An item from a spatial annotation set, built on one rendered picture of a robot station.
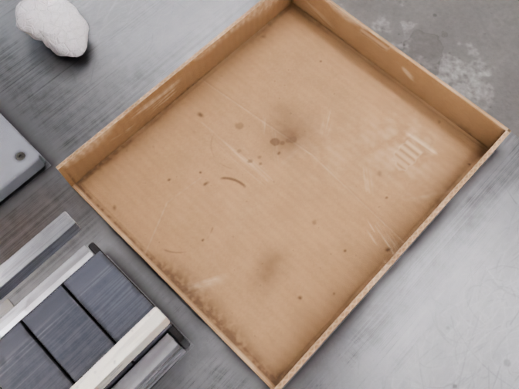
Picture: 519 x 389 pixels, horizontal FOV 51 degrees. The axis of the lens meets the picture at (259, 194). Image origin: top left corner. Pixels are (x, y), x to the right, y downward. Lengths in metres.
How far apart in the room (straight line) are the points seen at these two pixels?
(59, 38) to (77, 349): 0.31
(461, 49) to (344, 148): 1.23
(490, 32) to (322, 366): 1.45
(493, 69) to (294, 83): 1.22
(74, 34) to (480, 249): 0.43
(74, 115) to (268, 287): 0.25
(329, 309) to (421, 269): 0.09
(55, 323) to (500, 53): 1.52
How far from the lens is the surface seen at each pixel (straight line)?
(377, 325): 0.47
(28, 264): 0.37
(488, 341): 0.50
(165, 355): 0.42
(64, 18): 0.60
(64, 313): 0.44
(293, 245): 0.47
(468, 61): 1.71
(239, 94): 0.54
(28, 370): 0.44
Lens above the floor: 1.29
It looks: 67 degrees down
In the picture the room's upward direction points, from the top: straight up
